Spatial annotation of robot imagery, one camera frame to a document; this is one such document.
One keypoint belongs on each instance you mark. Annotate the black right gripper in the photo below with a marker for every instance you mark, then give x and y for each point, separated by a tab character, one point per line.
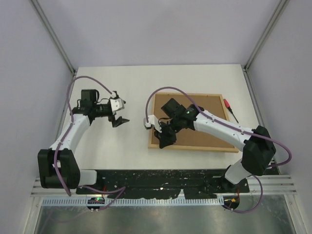
165	139

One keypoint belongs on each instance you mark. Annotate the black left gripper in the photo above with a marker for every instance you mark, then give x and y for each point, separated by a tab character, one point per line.
116	123

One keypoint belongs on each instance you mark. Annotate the wooden picture frame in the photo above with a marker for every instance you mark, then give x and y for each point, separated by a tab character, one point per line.
188	139

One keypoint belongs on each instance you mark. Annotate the red handled screwdriver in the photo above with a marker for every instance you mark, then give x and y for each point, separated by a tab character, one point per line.
227	105

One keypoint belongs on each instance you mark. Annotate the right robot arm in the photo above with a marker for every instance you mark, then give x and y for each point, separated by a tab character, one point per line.
257	150

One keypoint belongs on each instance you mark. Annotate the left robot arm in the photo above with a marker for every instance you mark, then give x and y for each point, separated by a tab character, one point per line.
57	164

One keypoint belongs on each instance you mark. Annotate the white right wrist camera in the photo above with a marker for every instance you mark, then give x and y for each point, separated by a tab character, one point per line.
151	121

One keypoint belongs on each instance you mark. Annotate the black speckled base plate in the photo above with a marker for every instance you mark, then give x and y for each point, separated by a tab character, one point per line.
167	184

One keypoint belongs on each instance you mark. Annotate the white slotted cable duct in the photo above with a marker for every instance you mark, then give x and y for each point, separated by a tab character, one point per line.
95	201

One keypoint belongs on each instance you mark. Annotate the aluminium rail across front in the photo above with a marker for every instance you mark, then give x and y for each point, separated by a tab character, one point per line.
271	184

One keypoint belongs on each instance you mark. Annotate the left aluminium corner post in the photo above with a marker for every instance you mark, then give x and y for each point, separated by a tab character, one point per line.
52	34

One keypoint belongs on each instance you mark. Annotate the aluminium corner post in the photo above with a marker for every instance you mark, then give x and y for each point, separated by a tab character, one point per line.
52	34
277	13

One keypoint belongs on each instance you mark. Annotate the right aluminium corner post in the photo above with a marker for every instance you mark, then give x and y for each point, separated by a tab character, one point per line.
277	13

